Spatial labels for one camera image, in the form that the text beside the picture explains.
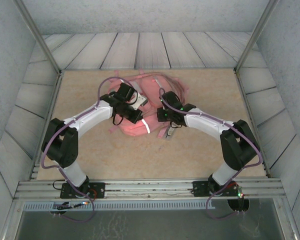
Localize pink student backpack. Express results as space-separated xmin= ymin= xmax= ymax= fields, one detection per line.
xmin=107 ymin=70 xmax=191 ymax=140

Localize grey metal panel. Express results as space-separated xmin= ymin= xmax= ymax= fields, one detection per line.
xmin=13 ymin=199 xmax=290 ymax=240

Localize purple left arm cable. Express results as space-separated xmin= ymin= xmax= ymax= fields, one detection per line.
xmin=41 ymin=76 xmax=141 ymax=181

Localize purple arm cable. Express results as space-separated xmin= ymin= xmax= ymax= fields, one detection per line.
xmin=41 ymin=76 xmax=141 ymax=181
xmin=158 ymin=87 xmax=263 ymax=176

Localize aluminium table edge rail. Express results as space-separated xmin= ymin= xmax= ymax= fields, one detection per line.
xmin=29 ymin=71 xmax=64 ymax=181
xmin=234 ymin=71 xmax=271 ymax=179

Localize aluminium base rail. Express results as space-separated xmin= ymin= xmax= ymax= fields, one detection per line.
xmin=13 ymin=178 xmax=287 ymax=201

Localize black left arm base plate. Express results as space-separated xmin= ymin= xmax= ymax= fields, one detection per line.
xmin=59 ymin=182 xmax=106 ymax=200

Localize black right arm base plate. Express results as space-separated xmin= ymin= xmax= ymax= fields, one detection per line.
xmin=191 ymin=180 xmax=241 ymax=198

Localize slotted white cable duct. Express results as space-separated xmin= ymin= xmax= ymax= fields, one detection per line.
xmin=22 ymin=199 xmax=216 ymax=211

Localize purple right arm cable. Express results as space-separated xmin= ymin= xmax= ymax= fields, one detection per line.
xmin=158 ymin=87 xmax=263 ymax=176

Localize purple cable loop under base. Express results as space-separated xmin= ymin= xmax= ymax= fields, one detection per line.
xmin=204 ymin=183 xmax=243 ymax=221
xmin=49 ymin=191 xmax=96 ymax=223

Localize aluminium frame post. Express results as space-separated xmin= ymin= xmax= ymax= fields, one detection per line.
xmin=13 ymin=0 xmax=63 ymax=75
xmin=234 ymin=0 xmax=281 ymax=74

